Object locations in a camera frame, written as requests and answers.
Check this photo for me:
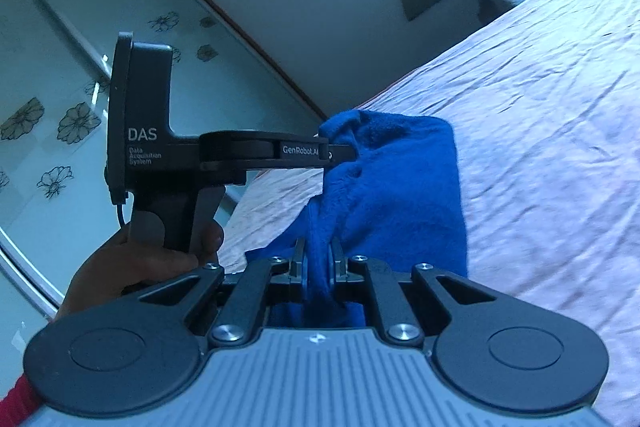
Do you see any person's left forearm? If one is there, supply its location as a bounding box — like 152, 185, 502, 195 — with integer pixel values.
0, 373, 42, 427

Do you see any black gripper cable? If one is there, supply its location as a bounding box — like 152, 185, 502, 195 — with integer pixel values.
113, 191, 133, 229

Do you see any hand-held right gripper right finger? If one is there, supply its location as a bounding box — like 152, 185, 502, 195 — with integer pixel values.
327, 238, 502, 346

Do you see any person's left hand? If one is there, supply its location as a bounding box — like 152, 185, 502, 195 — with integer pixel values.
54, 212, 226, 322

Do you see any pink bed sheet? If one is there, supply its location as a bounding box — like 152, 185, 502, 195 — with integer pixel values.
219, 0, 640, 427

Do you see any glass flower-print wardrobe door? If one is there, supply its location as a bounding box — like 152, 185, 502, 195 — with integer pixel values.
0, 0, 328, 324

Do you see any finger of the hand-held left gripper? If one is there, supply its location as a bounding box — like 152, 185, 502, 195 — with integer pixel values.
276, 136, 360, 170

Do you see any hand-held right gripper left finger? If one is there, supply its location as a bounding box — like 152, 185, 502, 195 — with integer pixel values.
136, 238, 310, 344

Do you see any blue fleece garment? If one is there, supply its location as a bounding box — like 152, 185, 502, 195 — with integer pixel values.
245, 108, 469, 329

